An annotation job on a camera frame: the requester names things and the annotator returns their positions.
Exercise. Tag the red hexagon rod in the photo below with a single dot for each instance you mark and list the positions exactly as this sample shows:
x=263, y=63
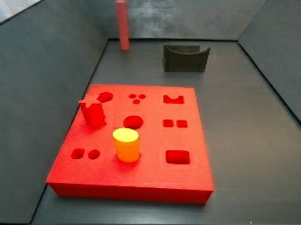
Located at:
x=124, y=24

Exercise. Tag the red foam peg board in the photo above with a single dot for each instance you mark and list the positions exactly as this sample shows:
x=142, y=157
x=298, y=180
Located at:
x=173, y=171

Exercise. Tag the yellow cylinder peg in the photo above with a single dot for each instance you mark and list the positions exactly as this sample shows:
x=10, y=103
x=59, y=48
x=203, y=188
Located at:
x=126, y=140

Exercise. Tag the red star peg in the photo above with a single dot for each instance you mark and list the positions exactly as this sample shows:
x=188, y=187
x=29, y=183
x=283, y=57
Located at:
x=93, y=112

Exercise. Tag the black curved holder stand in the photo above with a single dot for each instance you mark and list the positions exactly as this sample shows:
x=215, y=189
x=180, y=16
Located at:
x=185, y=58

